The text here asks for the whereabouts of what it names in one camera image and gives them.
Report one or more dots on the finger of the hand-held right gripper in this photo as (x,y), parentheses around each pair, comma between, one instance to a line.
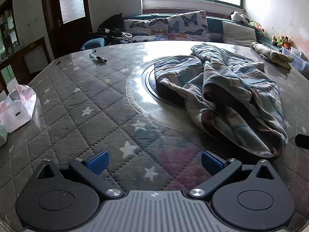
(303,140)

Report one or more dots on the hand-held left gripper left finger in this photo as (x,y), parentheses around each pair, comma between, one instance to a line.
(99,161)

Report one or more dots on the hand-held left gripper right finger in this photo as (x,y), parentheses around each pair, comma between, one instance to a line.
(212,162)

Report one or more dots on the blue striped towel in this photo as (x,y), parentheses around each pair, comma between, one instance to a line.
(229,89)

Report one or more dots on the pile of dark clothes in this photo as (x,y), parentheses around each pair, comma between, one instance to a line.
(111,27)

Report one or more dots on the grey quilted star table cover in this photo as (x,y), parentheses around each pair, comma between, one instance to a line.
(72,106)

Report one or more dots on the round black table hotplate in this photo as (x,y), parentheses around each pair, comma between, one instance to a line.
(169,99)

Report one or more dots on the clear plastic storage box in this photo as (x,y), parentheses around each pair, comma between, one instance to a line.
(298,61)

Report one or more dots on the yellowish folded cloth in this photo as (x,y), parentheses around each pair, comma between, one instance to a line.
(272,54)

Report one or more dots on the pink white plastic bag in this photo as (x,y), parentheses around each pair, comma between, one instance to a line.
(17,106)

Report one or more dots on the brown plush bear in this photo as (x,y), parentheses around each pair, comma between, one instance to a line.
(286,42)

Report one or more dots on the green plush toy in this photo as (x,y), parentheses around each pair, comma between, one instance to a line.
(280,41)

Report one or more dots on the small pen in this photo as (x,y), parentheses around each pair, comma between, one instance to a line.
(97,57)

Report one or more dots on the pink orange plush toy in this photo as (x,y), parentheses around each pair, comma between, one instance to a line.
(257,26)

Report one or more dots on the grey cushion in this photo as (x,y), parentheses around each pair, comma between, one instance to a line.
(237,33)

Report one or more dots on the dark wooden sideboard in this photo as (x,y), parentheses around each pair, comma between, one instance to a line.
(31,55)

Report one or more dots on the teal sofa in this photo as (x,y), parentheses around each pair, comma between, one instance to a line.
(214,26)

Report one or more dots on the large butterfly print pillow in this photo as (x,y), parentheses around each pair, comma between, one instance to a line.
(190,26)

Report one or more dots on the panda plush toy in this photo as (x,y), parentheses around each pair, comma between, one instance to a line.
(239,17)

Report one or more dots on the dark wooden door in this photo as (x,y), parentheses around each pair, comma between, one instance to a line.
(52,17)

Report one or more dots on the glass door cabinet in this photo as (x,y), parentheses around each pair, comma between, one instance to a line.
(8,29)

